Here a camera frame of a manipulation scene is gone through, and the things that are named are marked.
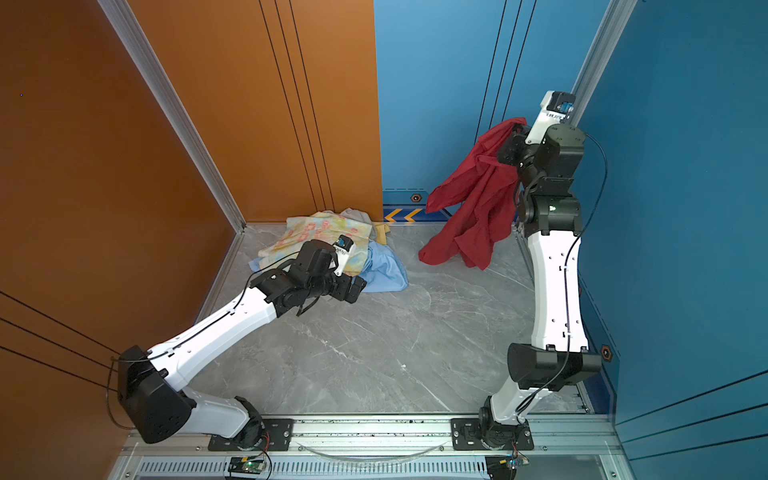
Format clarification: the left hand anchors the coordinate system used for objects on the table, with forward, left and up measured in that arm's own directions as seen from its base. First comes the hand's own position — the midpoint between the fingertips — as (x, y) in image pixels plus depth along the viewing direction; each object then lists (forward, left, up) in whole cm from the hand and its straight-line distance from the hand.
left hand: (353, 273), depth 79 cm
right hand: (+14, -35, +35) cm, 51 cm away
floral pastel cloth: (+29, +23, -13) cm, 39 cm away
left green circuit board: (-40, +24, -23) cm, 52 cm away
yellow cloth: (+33, -6, -17) cm, 38 cm away
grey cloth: (+39, +1, -15) cm, 42 cm away
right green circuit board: (-40, -37, -21) cm, 59 cm away
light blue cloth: (+15, -8, -18) cm, 25 cm away
